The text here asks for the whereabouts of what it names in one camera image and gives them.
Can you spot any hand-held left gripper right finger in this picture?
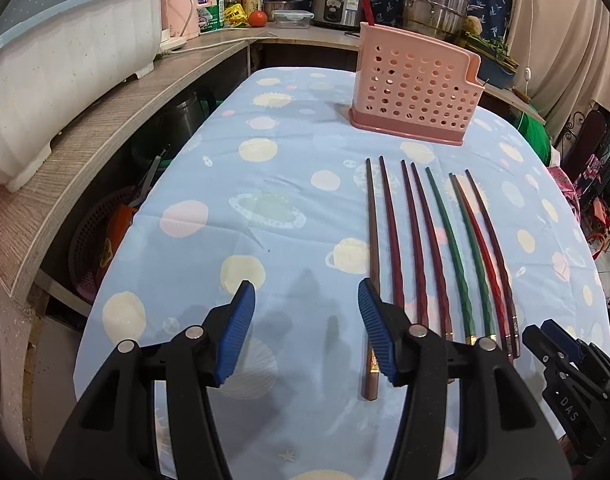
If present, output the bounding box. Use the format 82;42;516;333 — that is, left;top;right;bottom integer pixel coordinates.
357;277;573;480

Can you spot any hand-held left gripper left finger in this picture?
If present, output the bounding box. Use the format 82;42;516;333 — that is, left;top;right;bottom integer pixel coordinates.
47;280;258;480

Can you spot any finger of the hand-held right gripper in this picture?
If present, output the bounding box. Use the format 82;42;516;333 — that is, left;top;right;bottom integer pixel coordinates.
542;320;593;361
522;325;556;366

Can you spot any brown wooden chopstick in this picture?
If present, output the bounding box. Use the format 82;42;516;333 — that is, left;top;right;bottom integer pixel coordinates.
365;158;381;402

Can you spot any dark brown chopstick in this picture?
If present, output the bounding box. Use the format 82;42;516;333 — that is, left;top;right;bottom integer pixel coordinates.
465;170;523;359

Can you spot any green chopstick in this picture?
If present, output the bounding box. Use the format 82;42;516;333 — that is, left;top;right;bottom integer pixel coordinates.
425;167;478;347
450;173;496;341

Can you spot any pink perforated utensil holder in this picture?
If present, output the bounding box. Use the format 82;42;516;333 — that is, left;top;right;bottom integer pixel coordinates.
347;22;486;147

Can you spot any printed blue tablecloth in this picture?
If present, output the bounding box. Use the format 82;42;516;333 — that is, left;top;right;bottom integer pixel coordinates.
75;67;610;480

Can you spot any pink floral cloth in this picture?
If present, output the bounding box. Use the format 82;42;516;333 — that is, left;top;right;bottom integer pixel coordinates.
546;164;582;218

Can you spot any dark chair back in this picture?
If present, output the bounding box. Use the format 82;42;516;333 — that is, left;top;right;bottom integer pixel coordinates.
558;109;607;173

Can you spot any green plastic bag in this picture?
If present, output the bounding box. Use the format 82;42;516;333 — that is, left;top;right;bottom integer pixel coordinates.
515;107;550;163

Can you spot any steel pot under counter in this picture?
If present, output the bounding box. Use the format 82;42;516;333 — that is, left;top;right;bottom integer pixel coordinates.
159;91;207;137

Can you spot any blue planter with greens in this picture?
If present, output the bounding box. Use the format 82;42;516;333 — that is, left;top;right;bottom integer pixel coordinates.
457;30;520;92

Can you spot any beige curtain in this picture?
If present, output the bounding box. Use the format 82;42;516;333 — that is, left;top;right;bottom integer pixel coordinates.
505;0;610;138

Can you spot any green and white box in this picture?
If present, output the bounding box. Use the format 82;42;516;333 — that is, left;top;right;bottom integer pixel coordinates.
199;4;227;34

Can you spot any white plastic tub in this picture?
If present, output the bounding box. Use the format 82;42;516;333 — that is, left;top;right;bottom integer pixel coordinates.
0;0;168;193

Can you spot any yellow snack packet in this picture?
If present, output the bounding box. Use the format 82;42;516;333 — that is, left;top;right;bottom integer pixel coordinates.
225;4;249;29

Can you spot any clear plastic food container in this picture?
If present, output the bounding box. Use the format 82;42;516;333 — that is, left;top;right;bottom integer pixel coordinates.
272;10;313;30

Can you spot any small steel pot with lid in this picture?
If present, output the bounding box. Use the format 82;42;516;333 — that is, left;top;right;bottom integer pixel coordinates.
264;0;292;22

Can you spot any large steel steamer pot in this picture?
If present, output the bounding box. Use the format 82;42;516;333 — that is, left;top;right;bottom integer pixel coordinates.
399;0;472;45

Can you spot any steel rice cooker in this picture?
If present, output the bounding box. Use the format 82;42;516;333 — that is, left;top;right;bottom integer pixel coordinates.
311;0;364;31

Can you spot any pink electric kettle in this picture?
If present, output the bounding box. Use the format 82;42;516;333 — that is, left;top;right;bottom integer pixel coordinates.
162;0;225;43

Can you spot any white cable with switch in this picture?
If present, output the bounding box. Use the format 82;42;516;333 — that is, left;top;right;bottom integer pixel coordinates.
520;35;536;101

